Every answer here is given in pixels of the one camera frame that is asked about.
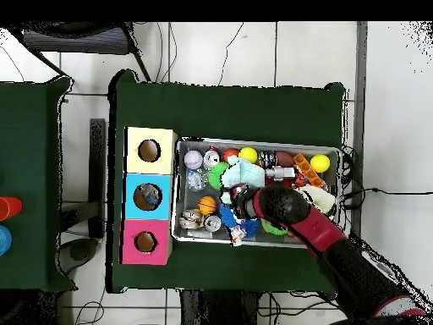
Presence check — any mint green waffle cloth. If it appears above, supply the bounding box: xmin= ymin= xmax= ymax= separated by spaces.
xmin=221 ymin=155 xmax=266 ymax=189

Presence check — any cream waffle cloth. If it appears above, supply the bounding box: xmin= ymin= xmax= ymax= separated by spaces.
xmin=297 ymin=184 xmax=337 ymax=215

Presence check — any wooden box with three holes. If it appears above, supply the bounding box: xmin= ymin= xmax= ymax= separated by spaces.
xmin=119 ymin=126 xmax=178 ymax=267

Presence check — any shallow clear mesh bin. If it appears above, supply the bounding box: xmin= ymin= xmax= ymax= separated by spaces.
xmin=171 ymin=137 xmax=342 ymax=251

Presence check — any small orange basketball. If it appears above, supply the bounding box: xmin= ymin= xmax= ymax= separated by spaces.
xmin=197 ymin=196 xmax=218 ymax=217

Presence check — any plain orange ball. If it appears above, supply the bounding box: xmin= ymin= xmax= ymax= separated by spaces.
xmin=222 ymin=147 xmax=240 ymax=163

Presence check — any white toy baseball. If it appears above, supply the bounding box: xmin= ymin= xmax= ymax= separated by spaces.
xmin=183 ymin=150 xmax=204 ymax=170

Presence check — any yellow ball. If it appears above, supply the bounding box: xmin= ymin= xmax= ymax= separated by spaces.
xmin=310 ymin=154 xmax=331 ymax=174
xmin=238 ymin=146 xmax=259 ymax=164

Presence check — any crushed silver can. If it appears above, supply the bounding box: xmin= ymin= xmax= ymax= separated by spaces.
xmin=178 ymin=208 xmax=205 ymax=231

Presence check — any silver plastic toy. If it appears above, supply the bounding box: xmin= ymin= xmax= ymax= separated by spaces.
xmin=264 ymin=165 xmax=296 ymax=180

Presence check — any dark green tablecloth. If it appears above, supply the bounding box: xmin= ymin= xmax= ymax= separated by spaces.
xmin=107 ymin=69 xmax=347 ymax=295

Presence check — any long orange toy brick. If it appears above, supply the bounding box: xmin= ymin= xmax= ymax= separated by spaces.
xmin=293 ymin=152 xmax=326 ymax=190

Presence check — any grey stand foot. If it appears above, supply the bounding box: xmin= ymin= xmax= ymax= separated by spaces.
xmin=58 ymin=237 xmax=100 ymax=276

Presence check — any dark green side table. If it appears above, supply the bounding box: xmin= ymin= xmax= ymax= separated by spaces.
xmin=0 ymin=76 xmax=77 ymax=293

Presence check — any dark chair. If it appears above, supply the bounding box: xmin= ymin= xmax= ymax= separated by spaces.
xmin=13 ymin=22 xmax=152 ymax=83

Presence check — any red plastic cup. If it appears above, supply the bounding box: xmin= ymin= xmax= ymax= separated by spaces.
xmin=0 ymin=196 xmax=24 ymax=222

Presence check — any blue plastic cup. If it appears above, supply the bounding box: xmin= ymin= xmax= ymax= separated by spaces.
xmin=0 ymin=224 xmax=14 ymax=257

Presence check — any black camera stand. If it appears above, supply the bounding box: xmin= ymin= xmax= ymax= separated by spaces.
xmin=59 ymin=118 xmax=107 ymax=240

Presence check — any black power cable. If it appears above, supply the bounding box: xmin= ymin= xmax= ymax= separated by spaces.
xmin=341 ymin=186 xmax=433 ymax=198

